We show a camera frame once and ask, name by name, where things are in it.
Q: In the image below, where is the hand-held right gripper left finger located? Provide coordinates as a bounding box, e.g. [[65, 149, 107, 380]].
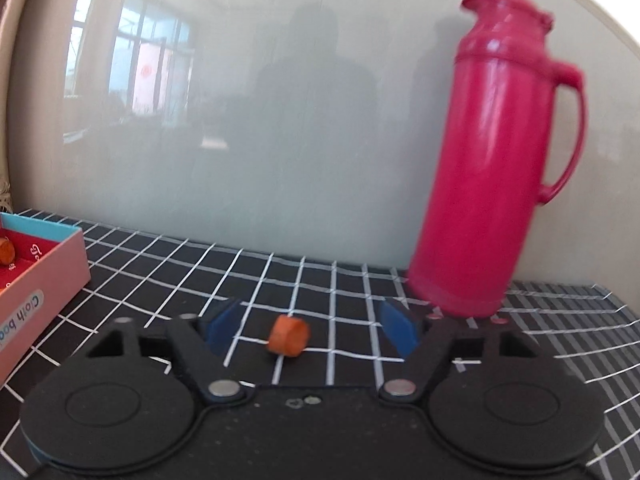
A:
[[86, 297, 249, 407]]

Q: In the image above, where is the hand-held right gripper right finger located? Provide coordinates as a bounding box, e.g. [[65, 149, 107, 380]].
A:
[[377, 300, 552, 406]]

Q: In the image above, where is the red and pink cardboard box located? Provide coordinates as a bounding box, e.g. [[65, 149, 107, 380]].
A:
[[0, 211, 92, 386]]

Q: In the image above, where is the black white checked tablecloth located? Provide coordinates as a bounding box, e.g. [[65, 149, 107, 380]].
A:
[[0, 208, 640, 480]]

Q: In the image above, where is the red thermos jug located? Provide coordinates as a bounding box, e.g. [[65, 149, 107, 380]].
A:
[[406, 0, 587, 319]]

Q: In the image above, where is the beige lace curtain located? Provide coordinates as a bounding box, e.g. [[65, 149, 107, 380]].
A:
[[0, 0, 51, 213]]

